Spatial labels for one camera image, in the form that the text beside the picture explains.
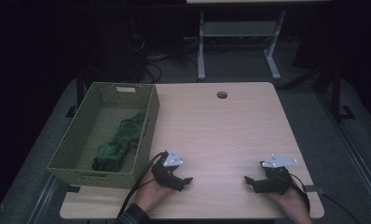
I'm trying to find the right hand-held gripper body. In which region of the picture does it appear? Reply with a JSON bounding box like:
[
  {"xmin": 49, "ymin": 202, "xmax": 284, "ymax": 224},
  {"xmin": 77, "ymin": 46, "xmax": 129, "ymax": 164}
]
[{"xmin": 260, "ymin": 154, "xmax": 298, "ymax": 194}]

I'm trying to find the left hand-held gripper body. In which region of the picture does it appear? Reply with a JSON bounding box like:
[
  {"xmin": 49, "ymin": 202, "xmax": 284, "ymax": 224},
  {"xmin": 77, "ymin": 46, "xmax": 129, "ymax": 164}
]
[{"xmin": 151, "ymin": 147, "xmax": 184, "ymax": 189}]

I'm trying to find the green fuzzy plush cloth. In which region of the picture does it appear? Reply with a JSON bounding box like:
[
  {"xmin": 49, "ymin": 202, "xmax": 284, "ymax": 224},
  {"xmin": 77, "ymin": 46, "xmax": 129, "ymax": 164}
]
[{"xmin": 91, "ymin": 110, "xmax": 147, "ymax": 174}]

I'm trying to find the green woven basket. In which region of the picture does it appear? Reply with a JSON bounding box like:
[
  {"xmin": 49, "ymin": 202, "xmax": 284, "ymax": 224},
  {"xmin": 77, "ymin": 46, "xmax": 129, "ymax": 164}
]
[{"xmin": 46, "ymin": 81, "xmax": 161, "ymax": 190}]

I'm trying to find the person's right hand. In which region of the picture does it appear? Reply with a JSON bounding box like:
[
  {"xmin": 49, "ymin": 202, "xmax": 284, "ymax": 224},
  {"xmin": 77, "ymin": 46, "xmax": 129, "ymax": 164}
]
[{"xmin": 265, "ymin": 181, "xmax": 309, "ymax": 216}]

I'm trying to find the person's left hand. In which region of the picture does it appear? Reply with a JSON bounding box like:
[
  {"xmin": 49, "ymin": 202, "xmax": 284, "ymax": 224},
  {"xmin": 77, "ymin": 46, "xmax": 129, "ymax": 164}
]
[{"xmin": 134, "ymin": 169, "xmax": 175, "ymax": 213}]

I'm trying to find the grey tape strip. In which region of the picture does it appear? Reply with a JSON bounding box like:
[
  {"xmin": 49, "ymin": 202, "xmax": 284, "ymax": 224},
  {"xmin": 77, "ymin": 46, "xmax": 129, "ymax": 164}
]
[{"xmin": 302, "ymin": 184, "xmax": 325, "ymax": 194}]

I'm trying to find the black metal stand with foot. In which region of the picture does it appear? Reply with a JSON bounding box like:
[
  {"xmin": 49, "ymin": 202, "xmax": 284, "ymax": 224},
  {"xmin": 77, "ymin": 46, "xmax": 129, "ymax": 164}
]
[{"xmin": 276, "ymin": 60, "xmax": 357, "ymax": 121}]

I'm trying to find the white metal stand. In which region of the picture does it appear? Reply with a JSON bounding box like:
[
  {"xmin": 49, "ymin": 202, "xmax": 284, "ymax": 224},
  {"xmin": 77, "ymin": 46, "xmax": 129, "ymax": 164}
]
[{"xmin": 197, "ymin": 9, "xmax": 287, "ymax": 82}]

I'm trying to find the right hand-held gripper black cable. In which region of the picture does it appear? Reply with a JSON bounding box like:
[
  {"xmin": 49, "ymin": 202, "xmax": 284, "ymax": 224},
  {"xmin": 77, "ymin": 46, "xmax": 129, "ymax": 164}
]
[{"xmin": 288, "ymin": 173, "xmax": 311, "ymax": 213}]

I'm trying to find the hand-held gripper black cable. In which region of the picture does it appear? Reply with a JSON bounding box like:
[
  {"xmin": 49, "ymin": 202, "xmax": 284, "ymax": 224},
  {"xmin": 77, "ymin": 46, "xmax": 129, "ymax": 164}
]
[
  {"xmin": 288, "ymin": 173, "xmax": 311, "ymax": 213},
  {"xmin": 117, "ymin": 151, "xmax": 169, "ymax": 220}
]

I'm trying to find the left hand-held gripper black cable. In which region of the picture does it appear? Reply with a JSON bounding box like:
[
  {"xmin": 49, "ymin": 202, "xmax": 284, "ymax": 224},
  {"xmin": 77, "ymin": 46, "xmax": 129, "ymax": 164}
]
[{"xmin": 117, "ymin": 151, "xmax": 169, "ymax": 220}]

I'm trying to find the thin black floor cable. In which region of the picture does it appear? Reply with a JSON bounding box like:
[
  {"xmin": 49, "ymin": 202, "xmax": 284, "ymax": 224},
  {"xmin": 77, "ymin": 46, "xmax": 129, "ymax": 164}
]
[{"xmin": 321, "ymin": 192, "xmax": 363, "ymax": 224}]

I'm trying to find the aluminium floor rail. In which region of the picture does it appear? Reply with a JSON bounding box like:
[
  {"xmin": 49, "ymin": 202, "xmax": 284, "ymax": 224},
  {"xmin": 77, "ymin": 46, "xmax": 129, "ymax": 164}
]
[
  {"xmin": 26, "ymin": 174, "xmax": 62, "ymax": 224},
  {"xmin": 316, "ymin": 91, "xmax": 371, "ymax": 217}
]

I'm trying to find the tangle of black floor cables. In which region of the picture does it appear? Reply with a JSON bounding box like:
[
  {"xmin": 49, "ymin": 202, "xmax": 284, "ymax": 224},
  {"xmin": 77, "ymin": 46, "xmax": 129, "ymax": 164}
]
[{"xmin": 133, "ymin": 32, "xmax": 200, "ymax": 84}]

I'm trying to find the black metal post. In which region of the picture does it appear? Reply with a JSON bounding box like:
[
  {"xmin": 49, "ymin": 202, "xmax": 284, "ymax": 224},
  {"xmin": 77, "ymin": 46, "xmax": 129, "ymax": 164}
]
[{"xmin": 64, "ymin": 69, "xmax": 86, "ymax": 119}]

